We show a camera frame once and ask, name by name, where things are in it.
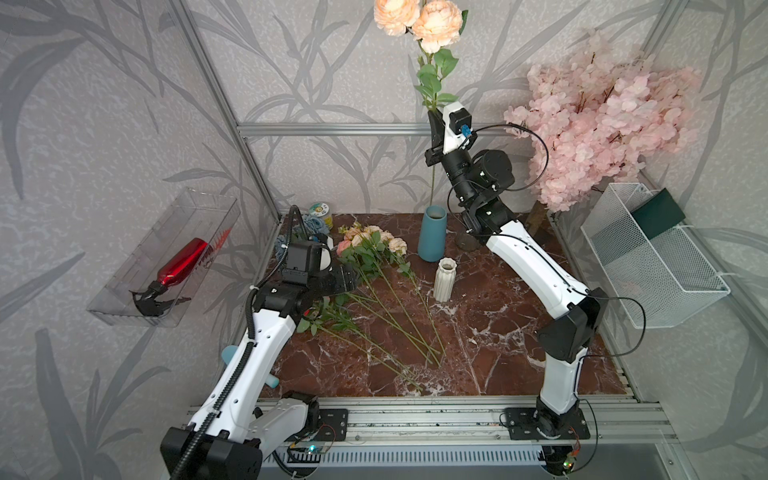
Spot cream pink rose stem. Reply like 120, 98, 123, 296
373, 0, 470, 208

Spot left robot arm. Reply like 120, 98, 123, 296
160, 235, 358, 479

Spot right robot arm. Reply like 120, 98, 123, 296
425, 102, 608, 439

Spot blue hydrangea flowers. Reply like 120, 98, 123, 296
274, 214, 330, 260

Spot clear glass vase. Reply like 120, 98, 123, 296
455, 231, 482, 252

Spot teal ceramic vase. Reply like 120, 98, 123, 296
418, 205, 447, 263

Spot white ribbed vase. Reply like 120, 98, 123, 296
433, 258, 457, 303

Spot red rose stem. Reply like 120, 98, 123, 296
296, 297, 423, 392

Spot tree stand base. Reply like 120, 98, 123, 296
524, 201, 553, 247

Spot red spray bottle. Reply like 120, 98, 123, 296
131, 229, 231, 318

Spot pink cherry blossom tree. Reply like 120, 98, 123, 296
504, 31, 701, 212

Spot dark green card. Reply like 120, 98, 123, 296
631, 189, 686, 240

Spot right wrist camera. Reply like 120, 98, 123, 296
442, 101, 473, 154

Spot clear plastic wall bin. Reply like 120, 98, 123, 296
87, 187, 240, 328

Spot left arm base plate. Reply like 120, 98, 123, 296
299, 408, 349, 442

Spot white wire mesh basket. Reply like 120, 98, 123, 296
581, 183, 731, 330

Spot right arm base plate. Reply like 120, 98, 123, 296
499, 405, 592, 441

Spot aluminium front rail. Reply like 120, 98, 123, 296
173, 394, 679, 448

